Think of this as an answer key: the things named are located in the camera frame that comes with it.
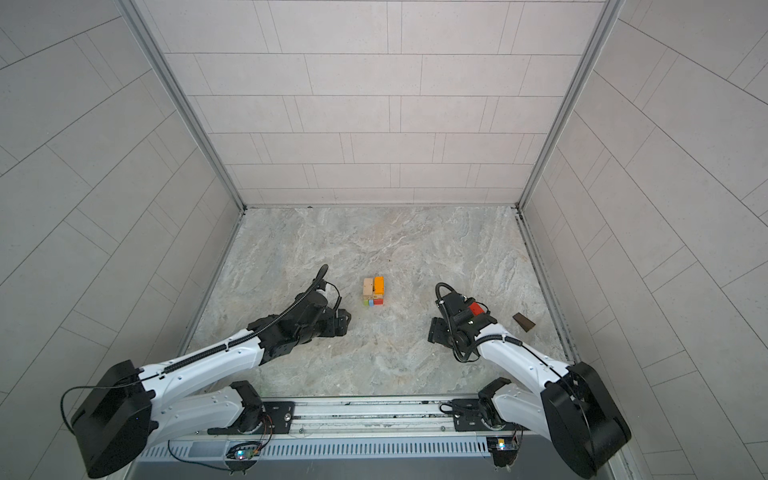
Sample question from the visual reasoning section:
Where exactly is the yellow orange wood block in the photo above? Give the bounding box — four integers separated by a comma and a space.
373, 276, 385, 298

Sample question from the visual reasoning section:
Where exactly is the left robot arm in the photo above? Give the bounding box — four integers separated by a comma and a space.
68, 289, 352, 479

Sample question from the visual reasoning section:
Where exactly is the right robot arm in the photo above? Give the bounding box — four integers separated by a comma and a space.
428, 282, 632, 479

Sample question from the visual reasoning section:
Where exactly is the dark brown wood block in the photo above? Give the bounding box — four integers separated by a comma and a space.
513, 312, 536, 332

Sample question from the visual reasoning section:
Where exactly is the right controller board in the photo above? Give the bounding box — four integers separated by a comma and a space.
486, 436, 520, 469

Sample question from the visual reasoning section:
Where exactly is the controller board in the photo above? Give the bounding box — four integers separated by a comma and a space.
225, 441, 263, 462
486, 436, 520, 469

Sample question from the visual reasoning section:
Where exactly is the left controller board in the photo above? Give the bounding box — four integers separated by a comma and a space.
225, 441, 263, 462

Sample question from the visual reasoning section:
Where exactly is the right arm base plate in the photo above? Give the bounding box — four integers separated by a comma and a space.
439, 398, 527, 432

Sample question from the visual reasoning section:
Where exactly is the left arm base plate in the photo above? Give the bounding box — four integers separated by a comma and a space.
207, 401, 295, 436

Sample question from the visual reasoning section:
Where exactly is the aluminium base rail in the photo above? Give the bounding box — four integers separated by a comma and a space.
116, 392, 622, 445

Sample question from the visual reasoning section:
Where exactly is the aluminium right corner post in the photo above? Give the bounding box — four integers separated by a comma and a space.
517, 0, 624, 212

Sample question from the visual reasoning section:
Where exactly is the aluminium corner post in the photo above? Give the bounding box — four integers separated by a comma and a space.
115, 0, 247, 213
517, 0, 624, 212

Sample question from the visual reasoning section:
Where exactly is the aluminium left corner post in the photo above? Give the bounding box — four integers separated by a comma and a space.
115, 0, 247, 213

